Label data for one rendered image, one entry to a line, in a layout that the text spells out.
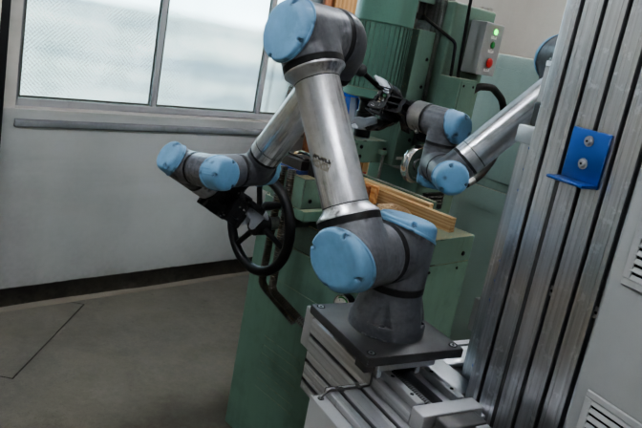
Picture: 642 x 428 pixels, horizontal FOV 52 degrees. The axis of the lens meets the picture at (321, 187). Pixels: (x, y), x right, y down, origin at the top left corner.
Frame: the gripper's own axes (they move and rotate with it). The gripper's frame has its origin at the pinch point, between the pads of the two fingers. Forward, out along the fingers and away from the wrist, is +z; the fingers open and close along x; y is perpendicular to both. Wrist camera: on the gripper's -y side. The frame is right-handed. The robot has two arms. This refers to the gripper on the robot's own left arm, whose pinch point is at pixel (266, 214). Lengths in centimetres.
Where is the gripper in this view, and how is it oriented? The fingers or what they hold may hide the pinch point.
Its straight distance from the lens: 171.4
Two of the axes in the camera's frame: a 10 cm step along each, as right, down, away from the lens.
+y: -5.2, 8.4, -1.6
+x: 6.6, 2.8, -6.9
